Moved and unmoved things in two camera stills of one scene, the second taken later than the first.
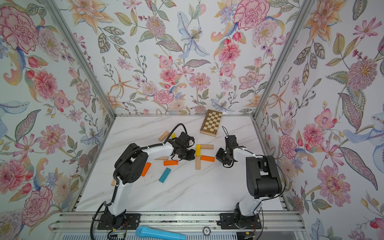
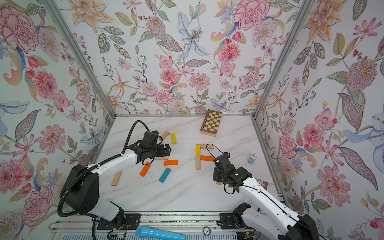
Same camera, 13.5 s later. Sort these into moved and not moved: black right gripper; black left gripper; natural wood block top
Moved: black left gripper; black right gripper
Not moved: natural wood block top
